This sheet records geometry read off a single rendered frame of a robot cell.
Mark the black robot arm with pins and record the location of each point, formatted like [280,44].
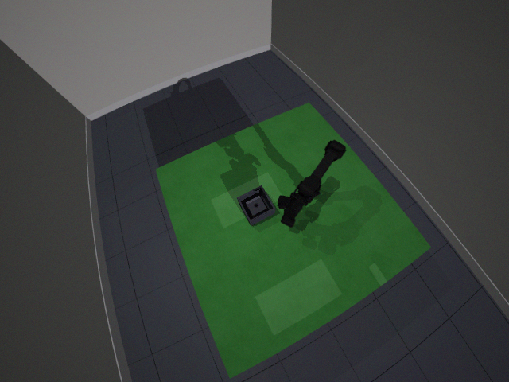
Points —
[311,184]

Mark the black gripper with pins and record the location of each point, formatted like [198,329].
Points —
[286,220]

